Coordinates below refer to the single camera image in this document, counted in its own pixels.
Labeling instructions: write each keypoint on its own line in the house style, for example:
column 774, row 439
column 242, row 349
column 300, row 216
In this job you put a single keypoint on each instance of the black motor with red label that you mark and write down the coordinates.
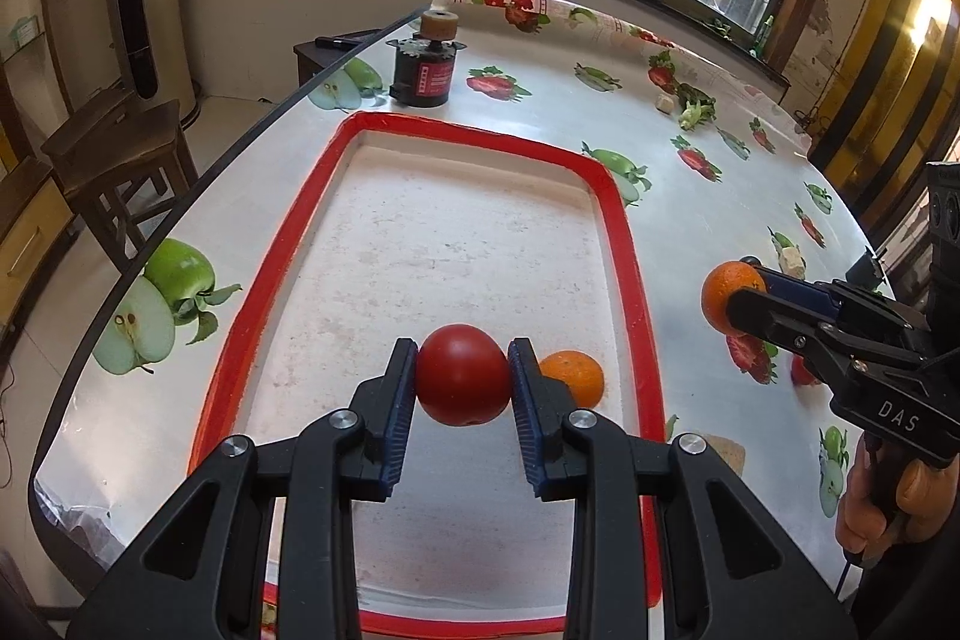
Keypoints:
column 424, row 78

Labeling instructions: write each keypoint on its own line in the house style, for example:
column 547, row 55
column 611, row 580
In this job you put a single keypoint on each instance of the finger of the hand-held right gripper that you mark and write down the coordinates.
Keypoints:
column 772, row 317
column 799, row 291

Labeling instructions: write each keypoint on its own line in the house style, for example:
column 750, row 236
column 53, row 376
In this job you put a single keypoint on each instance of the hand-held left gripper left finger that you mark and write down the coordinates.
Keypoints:
column 397, row 419

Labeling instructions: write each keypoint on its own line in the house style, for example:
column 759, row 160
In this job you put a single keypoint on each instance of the green bottle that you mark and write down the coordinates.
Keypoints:
column 763, row 39

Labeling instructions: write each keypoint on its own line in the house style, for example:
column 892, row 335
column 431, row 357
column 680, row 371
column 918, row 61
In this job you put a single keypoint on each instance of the red rimmed white tray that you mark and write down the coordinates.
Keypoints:
column 450, row 250

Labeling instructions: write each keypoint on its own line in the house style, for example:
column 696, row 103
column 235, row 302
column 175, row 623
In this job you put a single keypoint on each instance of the person's right hand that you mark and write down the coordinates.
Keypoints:
column 855, row 505

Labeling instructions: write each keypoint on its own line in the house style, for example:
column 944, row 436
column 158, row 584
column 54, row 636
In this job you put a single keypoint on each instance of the dark side table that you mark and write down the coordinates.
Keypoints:
column 319, row 63

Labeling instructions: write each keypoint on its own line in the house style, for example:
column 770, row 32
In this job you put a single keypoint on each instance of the wooden cabinet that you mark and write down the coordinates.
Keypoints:
column 30, row 235

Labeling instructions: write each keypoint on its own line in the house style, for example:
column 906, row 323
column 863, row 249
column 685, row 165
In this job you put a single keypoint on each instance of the red tomato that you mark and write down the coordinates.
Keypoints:
column 805, row 374
column 461, row 374

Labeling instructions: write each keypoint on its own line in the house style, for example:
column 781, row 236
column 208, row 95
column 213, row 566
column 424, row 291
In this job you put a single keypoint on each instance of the wooden stool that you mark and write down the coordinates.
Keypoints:
column 112, row 138

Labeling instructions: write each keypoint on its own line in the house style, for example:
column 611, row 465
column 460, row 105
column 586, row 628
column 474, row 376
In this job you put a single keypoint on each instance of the golden door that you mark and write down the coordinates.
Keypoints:
column 892, row 85

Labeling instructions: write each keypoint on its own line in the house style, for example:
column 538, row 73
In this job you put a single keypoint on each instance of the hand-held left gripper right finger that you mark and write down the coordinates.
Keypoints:
column 529, row 422

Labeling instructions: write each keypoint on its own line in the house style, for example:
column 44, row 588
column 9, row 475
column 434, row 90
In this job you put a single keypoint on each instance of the orange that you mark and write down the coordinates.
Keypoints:
column 721, row 295
column 577, row 379

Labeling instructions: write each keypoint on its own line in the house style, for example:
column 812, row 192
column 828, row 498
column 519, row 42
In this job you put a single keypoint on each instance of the green leafy vegetable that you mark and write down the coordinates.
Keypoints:
column 696, row 108

